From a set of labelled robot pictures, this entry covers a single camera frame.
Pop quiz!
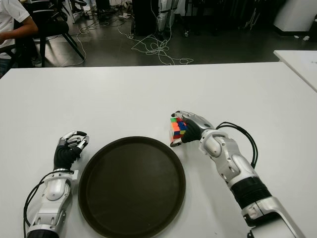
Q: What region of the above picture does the black cabinet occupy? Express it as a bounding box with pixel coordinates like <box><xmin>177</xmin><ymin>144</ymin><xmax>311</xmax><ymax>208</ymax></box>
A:
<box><xmin>132</xmin><ymin>0</ymin><xmax>159</xmax><ymax>37</ymax></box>

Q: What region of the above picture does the tangled white floor cable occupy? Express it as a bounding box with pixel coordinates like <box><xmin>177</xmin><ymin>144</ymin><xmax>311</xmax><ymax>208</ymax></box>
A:
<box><xmin>117</xmin><ymin>26</ymin><xmax>194</xmax><ymax>65</ymax></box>

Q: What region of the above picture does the white cabinet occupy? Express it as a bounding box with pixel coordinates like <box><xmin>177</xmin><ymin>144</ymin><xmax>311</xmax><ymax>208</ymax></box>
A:
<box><xmin>273</xmin><ymin>0</ymin><xmax>317</xmax><ymax>32</ymax></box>

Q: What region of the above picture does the multicoloured Rubik's cube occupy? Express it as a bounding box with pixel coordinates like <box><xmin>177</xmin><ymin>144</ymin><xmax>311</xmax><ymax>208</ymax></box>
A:
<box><xmin>169</xmin><ymin>117</ymin><xmax>190</xmax><ymax>144</ymax></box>

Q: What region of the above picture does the white side table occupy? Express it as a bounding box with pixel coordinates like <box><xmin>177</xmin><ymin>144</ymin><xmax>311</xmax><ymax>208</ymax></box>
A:
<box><xmin>273</xmin><ymin>49</ymin><xmax>317</xmax><ymax>94</ymax></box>

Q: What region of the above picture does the dark brown round tray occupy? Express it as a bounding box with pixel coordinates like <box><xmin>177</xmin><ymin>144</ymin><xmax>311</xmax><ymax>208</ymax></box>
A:
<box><xmin>78</xmin><ymin>136</ymin><xmax>187</xmax><ymax>238</ymax></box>

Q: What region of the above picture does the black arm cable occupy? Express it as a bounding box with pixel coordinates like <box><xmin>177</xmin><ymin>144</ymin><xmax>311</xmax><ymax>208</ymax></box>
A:
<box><xmin>23</xmin><ymin>178</ymin><xmax>49</xmax><ymax>236</ymax></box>
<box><xmin>215</xmin><ymin>121</ymin><xmax>258</xmax><ymax>169</ymax></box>

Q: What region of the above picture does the black chair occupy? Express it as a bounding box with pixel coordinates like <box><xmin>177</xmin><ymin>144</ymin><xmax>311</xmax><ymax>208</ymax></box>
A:
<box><xmin>14</xmin><ymin>0</ymin><xmax>86</xmax><ymax>67</ymax></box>

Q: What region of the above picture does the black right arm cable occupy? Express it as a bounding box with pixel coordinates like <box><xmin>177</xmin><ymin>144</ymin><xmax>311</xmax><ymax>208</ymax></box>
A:
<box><xmin>215</xmin><ymin>121</ymin><xmax>258</xmax><ymax>169</ymax></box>

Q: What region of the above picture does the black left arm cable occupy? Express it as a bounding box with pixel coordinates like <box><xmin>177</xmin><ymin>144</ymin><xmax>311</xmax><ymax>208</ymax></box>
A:
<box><xmin>23</xmin><ymin>178</ymin><xmax>49</xmax><ymax>236</ymax></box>

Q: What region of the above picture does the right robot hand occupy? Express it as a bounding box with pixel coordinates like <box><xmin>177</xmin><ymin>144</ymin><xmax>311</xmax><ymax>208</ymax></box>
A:
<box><xmin>170</xmin><ymin>110</ymin><xmax>215</xmax><ymax>147</ymax></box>

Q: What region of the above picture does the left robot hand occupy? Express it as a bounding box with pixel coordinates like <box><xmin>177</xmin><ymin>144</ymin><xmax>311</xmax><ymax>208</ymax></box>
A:
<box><xmin>53</xmin><ymin>130</ymin><xmax>90</xmax><ymax>171</ymax></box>

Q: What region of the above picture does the seated person white shirt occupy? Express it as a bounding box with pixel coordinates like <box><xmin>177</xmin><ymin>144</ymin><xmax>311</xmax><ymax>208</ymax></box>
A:
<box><xmin>0</xmin><ymin>0</ymin><xmax>39</xmax><ymax>77</ymax></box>

